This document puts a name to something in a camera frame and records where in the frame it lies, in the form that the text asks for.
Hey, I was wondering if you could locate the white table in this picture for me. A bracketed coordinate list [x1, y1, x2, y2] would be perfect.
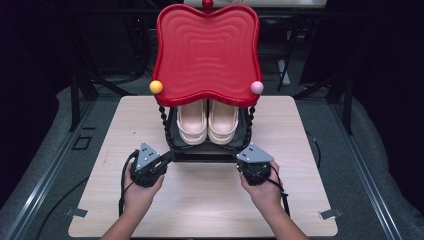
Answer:
[183, 0, 329, 10]

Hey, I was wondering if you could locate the right hand-held gripper cable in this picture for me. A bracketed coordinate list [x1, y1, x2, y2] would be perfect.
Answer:
[265, 164, 292, 218]

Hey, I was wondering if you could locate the red and black shoe rack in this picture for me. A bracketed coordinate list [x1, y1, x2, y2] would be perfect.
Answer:
[149, 0, 265, 164]

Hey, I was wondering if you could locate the white stand leg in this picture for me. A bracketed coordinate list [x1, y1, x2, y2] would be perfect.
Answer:
[277, 59, 292, 93]

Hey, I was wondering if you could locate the person's left hand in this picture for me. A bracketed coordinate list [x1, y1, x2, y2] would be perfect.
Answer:
[123, 164, 165, 216]

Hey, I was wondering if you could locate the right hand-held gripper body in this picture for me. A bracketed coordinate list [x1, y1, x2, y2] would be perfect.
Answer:
[236, 143, 275, 187]

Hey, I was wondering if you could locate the metal floor rail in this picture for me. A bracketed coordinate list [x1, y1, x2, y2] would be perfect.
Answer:
[4, 99, 98, 240]
[328, 99, 403, 240]

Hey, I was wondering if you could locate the person's right hand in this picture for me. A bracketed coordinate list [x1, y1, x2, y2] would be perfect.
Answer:
[239, 161, 284, 214]

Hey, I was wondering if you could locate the grey tape piece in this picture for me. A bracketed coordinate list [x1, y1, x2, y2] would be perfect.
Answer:
[318, 207, 344, 221]
[64, 207, 89, 219]

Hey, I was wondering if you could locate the cream clog shoe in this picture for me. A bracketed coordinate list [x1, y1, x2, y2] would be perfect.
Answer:
[175, 99, 208, 146]
[207, 99, 240, 146]

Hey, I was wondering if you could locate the black cable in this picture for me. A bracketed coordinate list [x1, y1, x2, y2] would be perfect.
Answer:
[305, 130, 323, 172]

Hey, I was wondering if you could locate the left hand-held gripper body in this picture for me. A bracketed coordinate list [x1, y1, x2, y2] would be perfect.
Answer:
[129, 142, 168, 188]

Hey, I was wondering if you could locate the black metal stand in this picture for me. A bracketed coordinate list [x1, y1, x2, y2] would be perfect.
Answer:
[293, 69, 355, 136]
[68, 69, 136, 132]

